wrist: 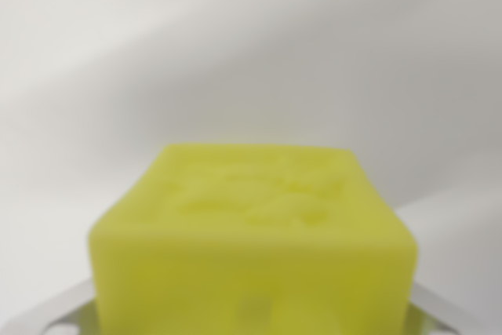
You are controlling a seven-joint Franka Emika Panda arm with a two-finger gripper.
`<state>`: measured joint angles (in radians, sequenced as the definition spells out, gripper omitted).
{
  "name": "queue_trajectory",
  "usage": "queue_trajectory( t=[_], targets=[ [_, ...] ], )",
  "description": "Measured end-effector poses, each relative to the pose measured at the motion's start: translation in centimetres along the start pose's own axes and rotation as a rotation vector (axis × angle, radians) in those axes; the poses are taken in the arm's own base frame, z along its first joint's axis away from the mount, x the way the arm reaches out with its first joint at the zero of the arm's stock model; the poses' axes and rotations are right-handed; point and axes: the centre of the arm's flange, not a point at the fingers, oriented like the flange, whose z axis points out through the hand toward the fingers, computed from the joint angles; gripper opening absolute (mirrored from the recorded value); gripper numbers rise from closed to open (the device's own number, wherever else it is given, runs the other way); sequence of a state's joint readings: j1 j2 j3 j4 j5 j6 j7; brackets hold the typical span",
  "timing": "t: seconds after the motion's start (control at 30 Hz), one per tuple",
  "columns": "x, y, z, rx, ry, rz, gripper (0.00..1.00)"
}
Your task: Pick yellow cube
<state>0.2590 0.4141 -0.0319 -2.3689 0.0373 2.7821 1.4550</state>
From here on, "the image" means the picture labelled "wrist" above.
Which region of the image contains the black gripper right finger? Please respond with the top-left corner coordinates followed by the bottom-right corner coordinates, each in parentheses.
top-left (407, 282), bottom-right (467, 335)

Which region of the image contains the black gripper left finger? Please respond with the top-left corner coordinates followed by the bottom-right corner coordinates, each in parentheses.
top-left (14, 278), bottom-right (97, 335)

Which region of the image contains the yellow cube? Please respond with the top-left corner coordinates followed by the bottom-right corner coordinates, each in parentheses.
top-left (86, 143), bottom-right (420, 335)

